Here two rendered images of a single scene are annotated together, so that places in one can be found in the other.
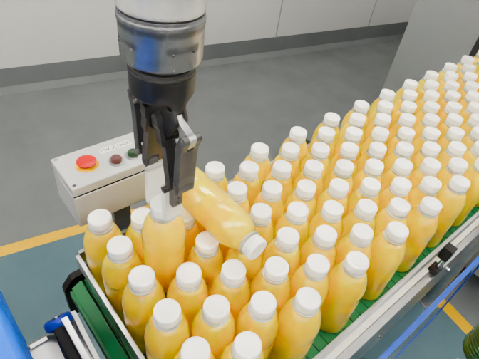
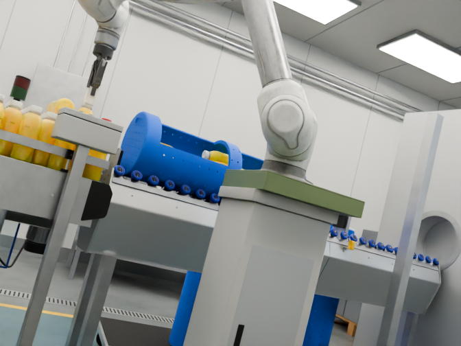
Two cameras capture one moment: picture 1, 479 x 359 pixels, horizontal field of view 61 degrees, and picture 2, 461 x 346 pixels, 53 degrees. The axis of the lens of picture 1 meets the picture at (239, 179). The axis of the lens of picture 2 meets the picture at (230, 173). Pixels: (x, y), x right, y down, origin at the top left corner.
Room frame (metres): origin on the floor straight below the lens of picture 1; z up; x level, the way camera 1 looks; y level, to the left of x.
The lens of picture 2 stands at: (1.97, 1.13, 0.88)
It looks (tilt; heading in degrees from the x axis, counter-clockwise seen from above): 6 degrees up; 195
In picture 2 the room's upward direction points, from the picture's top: 15 degrees clockwise
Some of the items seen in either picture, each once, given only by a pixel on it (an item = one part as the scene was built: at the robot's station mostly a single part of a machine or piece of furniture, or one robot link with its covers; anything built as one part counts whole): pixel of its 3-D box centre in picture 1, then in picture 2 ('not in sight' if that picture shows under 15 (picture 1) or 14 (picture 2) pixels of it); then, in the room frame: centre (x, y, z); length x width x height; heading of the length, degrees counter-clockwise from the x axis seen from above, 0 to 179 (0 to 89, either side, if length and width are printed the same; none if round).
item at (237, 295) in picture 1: (227, 303); not in sight; (0.38, -0.01, 0.99); 0.07 x 0.07 x 0.19
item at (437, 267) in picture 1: (442, 258); not in sight; (0.60, -0.47, 0.94); 0.03 x 0.02 x 0.08; 136
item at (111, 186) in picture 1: (114, 174); (87, 131); (0.59, 0.25, 1.05); 0.20 x 0.10 x 0.10; 136
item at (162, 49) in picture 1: (162, 35); (106, 40); (0.41, 0.10, 1.44); 0.09 x 0.09 x 0.06
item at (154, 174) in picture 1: (155, 182); (91, 96); (0.42, 0.12, 1.21); 0.03 x 0.01 x 0.07; 136
